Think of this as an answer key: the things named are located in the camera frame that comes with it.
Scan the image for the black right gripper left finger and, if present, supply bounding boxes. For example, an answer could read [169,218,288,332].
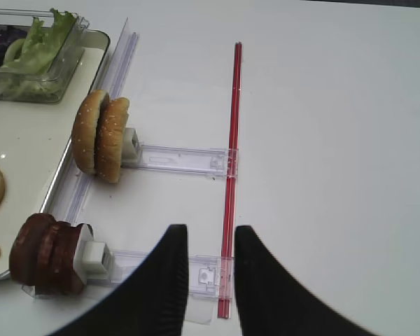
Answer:
[53,224,189,336]

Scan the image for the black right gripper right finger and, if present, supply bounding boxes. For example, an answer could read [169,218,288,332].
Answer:
[234,225,371,336]

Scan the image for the middle brown meat patty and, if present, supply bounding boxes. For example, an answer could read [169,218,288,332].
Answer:
[35,221,71,295]

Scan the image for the brown meat patty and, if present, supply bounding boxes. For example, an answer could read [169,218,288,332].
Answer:
[9,213,56,286]
[35,221,71,295]
[57,223,93,295]

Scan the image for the rear brown meat patty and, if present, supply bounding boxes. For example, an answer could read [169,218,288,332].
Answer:
[57,223,93,295]

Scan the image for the front brown meat patty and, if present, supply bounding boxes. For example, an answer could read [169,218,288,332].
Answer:
[9,213,56,286]

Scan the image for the green lettuce leaves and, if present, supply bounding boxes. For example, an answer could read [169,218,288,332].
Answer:
[0,8,78,99]

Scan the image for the right red plastic rod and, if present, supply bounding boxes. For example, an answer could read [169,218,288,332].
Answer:
[218,42,242,319]

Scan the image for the clear right lower slide track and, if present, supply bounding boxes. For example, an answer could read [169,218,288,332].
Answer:
[20,248,235,325]

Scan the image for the clear slide track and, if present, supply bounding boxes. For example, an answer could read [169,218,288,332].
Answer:
[122,144,228,179]
[20,248,235,325]

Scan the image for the white right lower pusher block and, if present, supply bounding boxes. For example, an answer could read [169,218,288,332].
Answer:
[73,240,114,284]

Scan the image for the white pusher block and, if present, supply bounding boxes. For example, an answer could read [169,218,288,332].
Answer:
[121,127,142,167]
[73,240,114,284]

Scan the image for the white right upper pusher block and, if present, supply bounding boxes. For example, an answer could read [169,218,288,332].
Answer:
[121,127,142,167]

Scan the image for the clear right upper slide track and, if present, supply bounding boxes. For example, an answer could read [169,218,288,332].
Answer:
[122,144,228,179]

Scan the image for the front sesame top bun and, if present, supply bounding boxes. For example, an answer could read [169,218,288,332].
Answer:
[71,90,109,174]

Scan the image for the sesame bun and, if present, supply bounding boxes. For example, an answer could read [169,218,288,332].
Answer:
[94,97,130,183]
[71,90,109,174]

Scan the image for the rear sesame top bun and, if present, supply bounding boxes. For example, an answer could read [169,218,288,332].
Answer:
[94,97,130,183]

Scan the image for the metal serving tray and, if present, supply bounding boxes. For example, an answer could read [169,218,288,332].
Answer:
[0,31,110,280]

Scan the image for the clear plastic salad container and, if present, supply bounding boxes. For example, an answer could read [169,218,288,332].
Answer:
[0,8,91,104]

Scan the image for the clear right long rail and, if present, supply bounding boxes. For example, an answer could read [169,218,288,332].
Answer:
[43,24,141,223]

